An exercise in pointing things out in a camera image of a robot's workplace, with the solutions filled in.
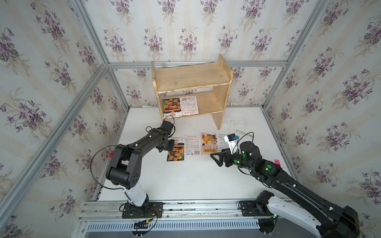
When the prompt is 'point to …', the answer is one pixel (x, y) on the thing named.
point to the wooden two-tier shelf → (191, 89)
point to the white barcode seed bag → (192, 145)
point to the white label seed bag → (189, 105)
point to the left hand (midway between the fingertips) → (169, 147)
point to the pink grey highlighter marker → (277, 161)
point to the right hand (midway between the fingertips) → (218, 153)
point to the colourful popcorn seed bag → (209, 143)
